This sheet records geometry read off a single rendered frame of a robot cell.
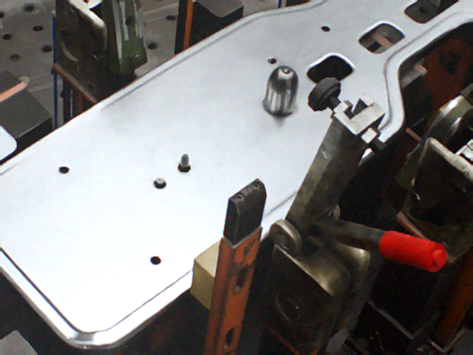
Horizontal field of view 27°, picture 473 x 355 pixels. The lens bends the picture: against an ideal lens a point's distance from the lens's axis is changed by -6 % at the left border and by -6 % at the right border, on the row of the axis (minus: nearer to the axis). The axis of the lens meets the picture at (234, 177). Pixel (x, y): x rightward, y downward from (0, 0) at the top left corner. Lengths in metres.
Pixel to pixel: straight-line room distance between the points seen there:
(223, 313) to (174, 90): 0.30
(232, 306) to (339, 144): 0.15
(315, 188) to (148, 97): 0.28
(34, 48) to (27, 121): 0.49
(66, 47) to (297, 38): 0.25
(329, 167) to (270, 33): 0.36
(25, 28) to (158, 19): 0.20
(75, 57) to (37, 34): 0.42
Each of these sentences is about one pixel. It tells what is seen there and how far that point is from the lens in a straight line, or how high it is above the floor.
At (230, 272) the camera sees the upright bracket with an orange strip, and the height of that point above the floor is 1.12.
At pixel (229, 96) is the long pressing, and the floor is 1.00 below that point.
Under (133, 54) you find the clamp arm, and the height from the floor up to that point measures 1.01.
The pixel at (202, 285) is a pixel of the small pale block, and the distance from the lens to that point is 0.83.
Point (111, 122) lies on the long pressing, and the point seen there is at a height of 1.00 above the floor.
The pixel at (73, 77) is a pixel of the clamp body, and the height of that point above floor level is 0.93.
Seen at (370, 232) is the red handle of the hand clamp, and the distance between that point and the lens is 0.79.
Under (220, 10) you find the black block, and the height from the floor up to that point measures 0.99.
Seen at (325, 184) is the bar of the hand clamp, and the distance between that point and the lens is 0.77.
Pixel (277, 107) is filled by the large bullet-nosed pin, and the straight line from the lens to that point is 1.00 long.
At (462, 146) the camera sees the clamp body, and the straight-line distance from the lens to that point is 0.97.
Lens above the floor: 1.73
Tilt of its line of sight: 51 degrees down
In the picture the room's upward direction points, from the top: 9 degrees clockwise
